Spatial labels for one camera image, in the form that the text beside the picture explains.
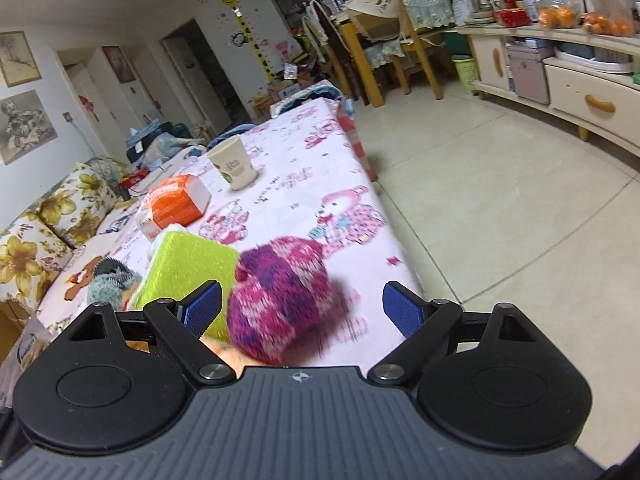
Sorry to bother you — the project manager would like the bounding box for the cream TV cabinet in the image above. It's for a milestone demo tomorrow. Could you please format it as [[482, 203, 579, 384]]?
[[457, 24, 639, 156]]

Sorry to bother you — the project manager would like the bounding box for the floral sofa cushion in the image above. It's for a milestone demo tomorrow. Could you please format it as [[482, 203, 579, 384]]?
[[36, 164, 118, 248], [1, 210, 73, 313]]

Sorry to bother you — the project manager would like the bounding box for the lime green sponge cloth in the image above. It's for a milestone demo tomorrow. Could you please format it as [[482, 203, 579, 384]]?
[[128, 231, 240, 342]]

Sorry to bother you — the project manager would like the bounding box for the green waste bin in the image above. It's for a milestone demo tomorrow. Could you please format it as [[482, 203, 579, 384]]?
[[451, 54, 480, 94]]

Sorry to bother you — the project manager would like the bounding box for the floral sofa cushion near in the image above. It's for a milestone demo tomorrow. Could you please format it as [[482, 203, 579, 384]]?
[[1, 210, 73, 313]]

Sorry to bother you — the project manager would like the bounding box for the white paper cup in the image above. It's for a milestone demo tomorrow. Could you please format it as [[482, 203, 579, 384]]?
[[207, 136, 257, 191]]

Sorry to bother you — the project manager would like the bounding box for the teal fluffy plush toy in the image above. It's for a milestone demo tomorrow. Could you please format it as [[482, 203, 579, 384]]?
[[87, 258, 142, 311]]

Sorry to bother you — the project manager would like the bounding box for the floral sofa cushion middle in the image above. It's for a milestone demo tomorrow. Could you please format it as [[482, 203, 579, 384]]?
[[36, 164, 118, 248]]

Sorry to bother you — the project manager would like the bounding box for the pink purple knitted hat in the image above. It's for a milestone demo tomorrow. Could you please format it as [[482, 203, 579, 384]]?
[[227, 236, 334, 364]]

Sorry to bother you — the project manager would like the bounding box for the wooden dining chair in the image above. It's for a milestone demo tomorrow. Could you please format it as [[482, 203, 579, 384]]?
[[345, 0, 454, 100]]

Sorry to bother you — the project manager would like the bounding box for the giraffe height wall sticker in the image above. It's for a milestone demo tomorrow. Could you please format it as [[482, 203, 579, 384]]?
[[220, 0, 282, 108]]

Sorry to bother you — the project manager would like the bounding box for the pink cartoon tablecloth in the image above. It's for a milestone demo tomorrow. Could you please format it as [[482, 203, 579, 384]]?
[[109, 99, 419, 370]]

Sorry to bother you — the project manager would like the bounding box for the pencil portrait picture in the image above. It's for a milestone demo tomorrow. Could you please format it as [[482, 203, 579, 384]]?
[[0, 90, 58, 165]]

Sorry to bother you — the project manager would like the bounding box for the bag of oranges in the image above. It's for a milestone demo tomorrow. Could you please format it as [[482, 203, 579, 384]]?
[[585, 0, 634, 37]]

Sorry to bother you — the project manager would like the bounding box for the orange white tissue pack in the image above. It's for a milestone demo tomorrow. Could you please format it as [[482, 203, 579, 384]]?
[[134, 174, 212, 240]]

